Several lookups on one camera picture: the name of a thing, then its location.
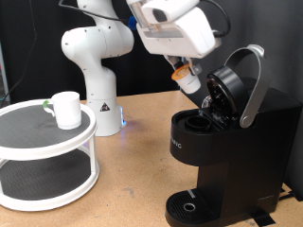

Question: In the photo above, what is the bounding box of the black tape strip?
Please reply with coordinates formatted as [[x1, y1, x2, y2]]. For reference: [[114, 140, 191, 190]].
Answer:
[[250, 208, 277, 227]]

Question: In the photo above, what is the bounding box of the thin black hanging cable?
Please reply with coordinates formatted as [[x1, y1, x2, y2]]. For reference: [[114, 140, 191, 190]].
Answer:
[[0, 0, 38, 105]]

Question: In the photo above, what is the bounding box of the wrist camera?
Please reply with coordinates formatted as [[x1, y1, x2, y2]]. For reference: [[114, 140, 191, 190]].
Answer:
[[211, 28, 223, 48]]

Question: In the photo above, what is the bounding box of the black Keurig coffee machine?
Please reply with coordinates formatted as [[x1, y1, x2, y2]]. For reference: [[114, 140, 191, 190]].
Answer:
[[164, 44, 303, 227]]

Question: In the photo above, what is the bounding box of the orange coffee pod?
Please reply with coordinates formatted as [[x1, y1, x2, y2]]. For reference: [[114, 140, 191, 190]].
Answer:
[[170, 63, 203, 95]]

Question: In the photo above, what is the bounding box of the black power cord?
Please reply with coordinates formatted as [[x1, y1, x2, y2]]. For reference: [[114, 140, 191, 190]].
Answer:
[[278, 188, 303, 202]]

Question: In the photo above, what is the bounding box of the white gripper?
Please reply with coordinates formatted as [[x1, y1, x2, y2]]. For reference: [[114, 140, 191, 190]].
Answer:
[[135, 6, 223, 78]]

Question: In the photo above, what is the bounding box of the white mug green-taped handle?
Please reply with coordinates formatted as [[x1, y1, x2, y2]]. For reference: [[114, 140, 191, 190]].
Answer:
[[42, 91, 82, 131]]

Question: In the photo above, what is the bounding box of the black camera cable on arm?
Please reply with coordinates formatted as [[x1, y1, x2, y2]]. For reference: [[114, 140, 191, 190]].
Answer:
[[58, 0, 232, 38]]

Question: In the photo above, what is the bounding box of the white two-tier turntable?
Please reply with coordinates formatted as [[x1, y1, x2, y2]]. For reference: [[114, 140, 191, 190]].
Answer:
[[0, 98, 101, 212]]

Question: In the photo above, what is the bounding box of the blue cable clip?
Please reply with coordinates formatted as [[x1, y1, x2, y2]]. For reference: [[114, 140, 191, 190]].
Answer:
[[128, 15, 138, 31]]

